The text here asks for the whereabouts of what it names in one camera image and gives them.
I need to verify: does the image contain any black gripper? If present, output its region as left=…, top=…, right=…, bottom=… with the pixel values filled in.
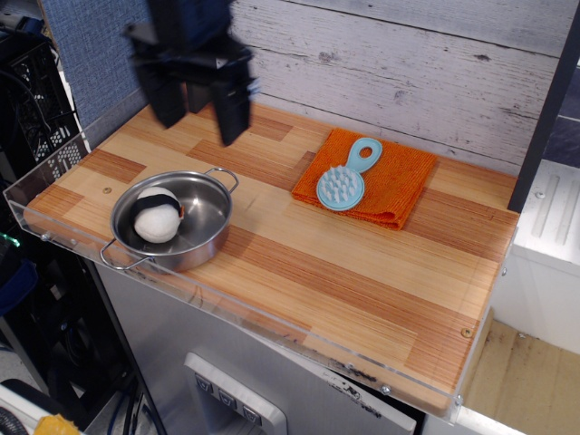
left=124, top=1, right=259, bottom=146

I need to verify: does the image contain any white plush sushi toy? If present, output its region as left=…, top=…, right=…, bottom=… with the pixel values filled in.
left=130, top=187, right=185, bottom=244

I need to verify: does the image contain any blue fabric partition panel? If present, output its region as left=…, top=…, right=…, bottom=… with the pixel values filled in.
left=40, top=0, right=150, bottom=149

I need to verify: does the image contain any stainless steel pot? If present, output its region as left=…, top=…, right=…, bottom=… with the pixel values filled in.
left=100, top=168, right=239, bottom=273

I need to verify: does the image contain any black perforated crate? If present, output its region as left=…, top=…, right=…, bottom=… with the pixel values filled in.
left=1, top=34, right=82, bottom=185

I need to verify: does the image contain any light blue scalp brush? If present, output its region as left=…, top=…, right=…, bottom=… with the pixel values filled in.
left=315, top=138, right=382, bottom=212

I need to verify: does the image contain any orange folded cloth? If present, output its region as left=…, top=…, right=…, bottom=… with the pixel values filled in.
left=292, top=128, right=436, bottom=230

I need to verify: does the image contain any clear acrylic table guard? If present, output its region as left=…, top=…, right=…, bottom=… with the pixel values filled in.
left=5, top=104, right=517, bottom=421

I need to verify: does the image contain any white grooved side box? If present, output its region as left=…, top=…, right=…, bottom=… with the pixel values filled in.
left=490, top=160, right=579, bottom=353

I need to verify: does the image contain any dark grey left post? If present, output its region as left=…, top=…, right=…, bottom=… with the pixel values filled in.
left=186, top=82, right=213, bottom=113

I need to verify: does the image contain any dark grey post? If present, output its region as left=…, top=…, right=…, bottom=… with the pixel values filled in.
left=507, top=2, right=579, bottom=213
left=186, top=82, right=213, bottom=113

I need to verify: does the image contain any dark grey right post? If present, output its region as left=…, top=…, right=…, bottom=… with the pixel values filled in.
left=507, top=2, right=579, bottom=213

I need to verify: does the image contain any black braided cable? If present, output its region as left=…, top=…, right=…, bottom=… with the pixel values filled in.
left=0, top=406, right=28, bottom=435

